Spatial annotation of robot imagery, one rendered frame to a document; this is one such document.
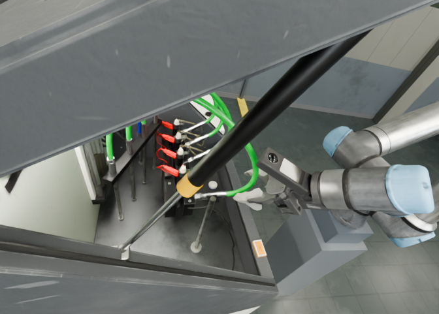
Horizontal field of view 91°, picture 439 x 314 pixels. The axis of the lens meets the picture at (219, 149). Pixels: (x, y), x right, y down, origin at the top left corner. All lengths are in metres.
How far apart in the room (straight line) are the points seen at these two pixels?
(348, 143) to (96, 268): 0.51
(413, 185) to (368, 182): 0.05
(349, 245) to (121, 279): 1.03
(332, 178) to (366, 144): 0.16
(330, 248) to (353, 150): 0.66
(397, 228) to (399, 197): 0.56
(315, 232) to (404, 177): 0.76
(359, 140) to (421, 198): 0.20
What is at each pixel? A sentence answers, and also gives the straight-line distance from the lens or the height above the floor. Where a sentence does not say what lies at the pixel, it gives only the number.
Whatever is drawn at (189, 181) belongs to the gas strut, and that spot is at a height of 1.47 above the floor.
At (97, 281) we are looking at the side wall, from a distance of 0.32.
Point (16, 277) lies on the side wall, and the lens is 0.30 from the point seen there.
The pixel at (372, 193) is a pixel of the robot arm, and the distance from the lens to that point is 0.43.
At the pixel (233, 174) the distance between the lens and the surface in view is 0.93.
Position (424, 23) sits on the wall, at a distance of 4.24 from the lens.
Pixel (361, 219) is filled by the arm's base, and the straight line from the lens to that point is 1.09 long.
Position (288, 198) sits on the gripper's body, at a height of 1.29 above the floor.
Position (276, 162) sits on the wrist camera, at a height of 1.35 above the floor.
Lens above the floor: 1.63
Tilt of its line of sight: 42 degrees down
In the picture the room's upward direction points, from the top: 17 degrees clockwise
